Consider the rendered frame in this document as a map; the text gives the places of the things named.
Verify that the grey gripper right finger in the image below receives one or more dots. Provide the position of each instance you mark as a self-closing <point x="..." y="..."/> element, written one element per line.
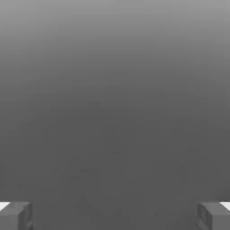
<point x="215" y="218"/>

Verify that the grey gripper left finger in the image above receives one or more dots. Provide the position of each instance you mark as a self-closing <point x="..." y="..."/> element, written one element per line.
<point x="12" y="217"/>

